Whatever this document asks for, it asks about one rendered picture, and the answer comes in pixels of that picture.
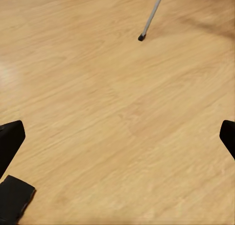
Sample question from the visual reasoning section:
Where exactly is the digital camera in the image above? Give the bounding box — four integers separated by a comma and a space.
0, 175, 35, 225

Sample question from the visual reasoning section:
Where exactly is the camera tripod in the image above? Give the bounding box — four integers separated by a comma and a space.
138, 0, 161, 40

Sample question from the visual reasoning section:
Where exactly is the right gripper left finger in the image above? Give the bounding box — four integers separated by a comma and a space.
0, 120, 25, 178

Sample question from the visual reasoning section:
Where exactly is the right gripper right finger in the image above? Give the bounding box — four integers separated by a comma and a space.
219, 120, 235, 159

